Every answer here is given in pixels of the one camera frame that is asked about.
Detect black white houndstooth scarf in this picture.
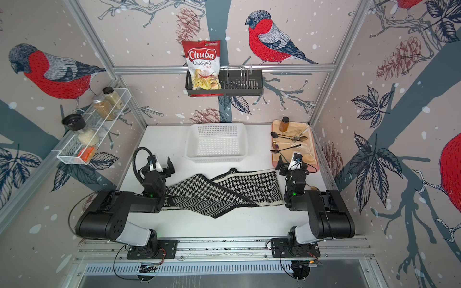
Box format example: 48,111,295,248
162,168,284,218

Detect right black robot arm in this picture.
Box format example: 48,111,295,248
276,152,355,247

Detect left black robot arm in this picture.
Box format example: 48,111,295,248
75,156,175,260

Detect white perforated plastic basket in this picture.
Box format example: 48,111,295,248
185,123,249,163

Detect copper spoon on tray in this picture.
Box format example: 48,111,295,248
270,141,301,154

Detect iridescent spoon on tray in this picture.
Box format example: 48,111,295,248
291,134,309,142

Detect pink plastic tray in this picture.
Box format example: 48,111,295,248
271,120,319,174

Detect black spoon on tray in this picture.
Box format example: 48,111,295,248
271,132,293,140

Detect amber bottle on tray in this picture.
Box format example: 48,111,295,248
279,116,290,132

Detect small orange box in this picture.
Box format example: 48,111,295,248
78,146,97,163

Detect brown spice jar middle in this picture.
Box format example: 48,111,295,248
92,96,116,121

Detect tan spice jar rear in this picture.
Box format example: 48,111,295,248
103,86,124,110

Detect black lid spice jar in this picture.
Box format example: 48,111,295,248
61,114,100,147

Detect red cassava chips bag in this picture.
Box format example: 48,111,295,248
182,40,222,92

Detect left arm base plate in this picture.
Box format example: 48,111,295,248
127,240,179,260

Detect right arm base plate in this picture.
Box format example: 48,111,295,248
269,238,321,258

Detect clear acrylic wall shelf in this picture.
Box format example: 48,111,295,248
57,88,132,165

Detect black wire wall rack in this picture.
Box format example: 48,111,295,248
185,68,264,97

